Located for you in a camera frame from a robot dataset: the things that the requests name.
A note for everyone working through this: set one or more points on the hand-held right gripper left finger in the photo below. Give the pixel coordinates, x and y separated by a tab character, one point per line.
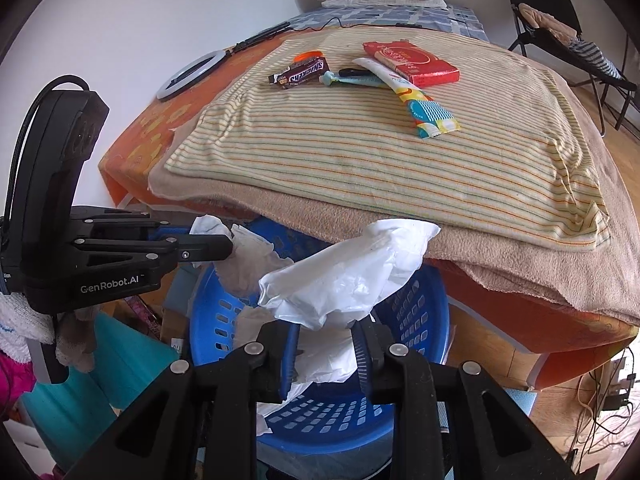
292	360

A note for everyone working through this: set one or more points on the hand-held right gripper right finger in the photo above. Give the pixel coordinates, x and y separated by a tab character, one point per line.
362	365

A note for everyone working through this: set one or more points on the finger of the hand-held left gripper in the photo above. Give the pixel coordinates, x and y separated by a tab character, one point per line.
125	222
200	250

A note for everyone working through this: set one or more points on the white tissue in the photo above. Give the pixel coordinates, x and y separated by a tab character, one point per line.
250	255

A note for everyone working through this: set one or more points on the blue plastic laundry basket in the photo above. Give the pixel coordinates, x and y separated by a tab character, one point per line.
325	425

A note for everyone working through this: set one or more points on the white plastic bag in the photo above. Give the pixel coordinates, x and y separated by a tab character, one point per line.
345	280

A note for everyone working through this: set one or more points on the brown chocolate bar wrapper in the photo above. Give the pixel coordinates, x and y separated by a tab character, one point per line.
300	72

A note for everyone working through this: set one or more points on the small teal plastic item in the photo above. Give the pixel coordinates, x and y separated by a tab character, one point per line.
331	78

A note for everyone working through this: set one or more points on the orange round lid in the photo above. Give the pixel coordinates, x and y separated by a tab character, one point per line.
307	55

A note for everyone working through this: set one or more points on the white squeeze tube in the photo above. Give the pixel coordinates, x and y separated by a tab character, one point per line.
372	67

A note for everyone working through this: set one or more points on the yellow snack wrapper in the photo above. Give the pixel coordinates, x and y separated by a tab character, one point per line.
425	112

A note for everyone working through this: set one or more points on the red packet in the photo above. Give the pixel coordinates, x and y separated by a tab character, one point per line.
415	62

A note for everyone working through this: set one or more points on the person's left hand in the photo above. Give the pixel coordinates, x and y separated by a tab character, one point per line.
75	342

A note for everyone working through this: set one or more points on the cardboard box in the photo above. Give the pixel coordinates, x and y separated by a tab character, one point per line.
172	330

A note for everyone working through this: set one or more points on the orange floral bedsheet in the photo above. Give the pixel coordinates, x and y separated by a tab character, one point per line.
145	130

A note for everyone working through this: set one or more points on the beige fleece blanket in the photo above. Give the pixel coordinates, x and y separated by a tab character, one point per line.
320	215

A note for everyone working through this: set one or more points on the light blue foam mat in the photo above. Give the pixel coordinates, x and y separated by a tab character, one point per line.
517	400

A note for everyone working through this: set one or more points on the striped cream blanket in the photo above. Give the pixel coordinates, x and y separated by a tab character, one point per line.
350	170

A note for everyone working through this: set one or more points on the small black device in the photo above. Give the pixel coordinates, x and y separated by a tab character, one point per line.
407	24

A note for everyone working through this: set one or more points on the blue checked bedsheet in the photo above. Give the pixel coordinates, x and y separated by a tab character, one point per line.
450	17

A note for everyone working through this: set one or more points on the dark striped cloth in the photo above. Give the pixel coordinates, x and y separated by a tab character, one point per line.
595	57

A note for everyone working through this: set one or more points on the beige clothing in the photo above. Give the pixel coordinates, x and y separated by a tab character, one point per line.
547	22

